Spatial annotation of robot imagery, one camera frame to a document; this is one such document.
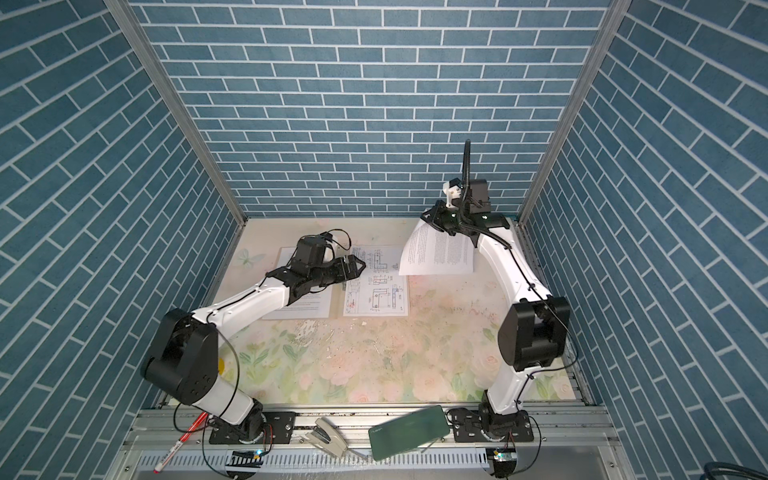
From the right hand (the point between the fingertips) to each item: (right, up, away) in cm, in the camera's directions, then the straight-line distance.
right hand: (419, 211), depth 84 cm
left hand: (-19, -16, +5) cm, 25 cm away
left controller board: (-43, -62, -11) cm, 77 cm away
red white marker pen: (-56, -54, -10) cm, 78 cm away
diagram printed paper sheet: (-13, -25, +16) cm, 32 cm away
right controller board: (+21, -64, -10) cm, 68 cm away
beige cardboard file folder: (-26, -29, +13) cm, 41 cm away
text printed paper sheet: (-33, -29, +13) cm, 46 cm away
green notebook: (-3, -56, -11) cm, 57 cm away
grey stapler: (-23, -56, -13) cm, 61 cm away
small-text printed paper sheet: (+4, -11, +8) cm, 15 cm away
